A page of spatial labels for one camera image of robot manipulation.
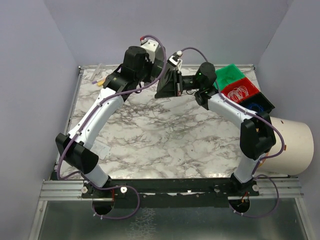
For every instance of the green plastic bin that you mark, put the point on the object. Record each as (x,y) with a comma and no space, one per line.
(227,75)

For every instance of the purple yellow pink markers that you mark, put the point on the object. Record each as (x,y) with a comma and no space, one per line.
(98,83)

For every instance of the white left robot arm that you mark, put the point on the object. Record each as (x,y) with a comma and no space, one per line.
(75,146)

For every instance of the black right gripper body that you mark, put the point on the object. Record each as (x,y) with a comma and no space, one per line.
(178,83)

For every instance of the clear plastic tube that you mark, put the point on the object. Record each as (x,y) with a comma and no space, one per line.
(96,72)

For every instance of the white paper label packet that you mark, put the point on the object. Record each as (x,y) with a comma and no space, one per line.
(101,150)

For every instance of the large white cylinder bucket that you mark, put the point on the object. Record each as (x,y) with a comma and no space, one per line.
(298,148)

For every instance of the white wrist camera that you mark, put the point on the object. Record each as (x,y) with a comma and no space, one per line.
(176,60)
(151,47)

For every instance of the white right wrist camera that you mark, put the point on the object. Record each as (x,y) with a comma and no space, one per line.
(176,60)

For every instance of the black plastic bin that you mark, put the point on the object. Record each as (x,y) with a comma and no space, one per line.
(258,103)

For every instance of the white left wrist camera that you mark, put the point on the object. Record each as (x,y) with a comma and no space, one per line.
(151,47)

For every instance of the red plastic bin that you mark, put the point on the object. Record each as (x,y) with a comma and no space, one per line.
(240,90)

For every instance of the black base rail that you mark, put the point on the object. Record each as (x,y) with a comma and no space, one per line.
(169,192)

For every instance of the black cable spool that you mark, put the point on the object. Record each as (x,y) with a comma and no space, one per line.
(158,63)

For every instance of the aluminium frame rail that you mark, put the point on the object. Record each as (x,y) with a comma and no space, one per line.
(42,204)

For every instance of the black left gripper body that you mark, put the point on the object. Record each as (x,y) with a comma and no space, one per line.
(157,66)

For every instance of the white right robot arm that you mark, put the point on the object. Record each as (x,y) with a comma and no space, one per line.
(257,136)

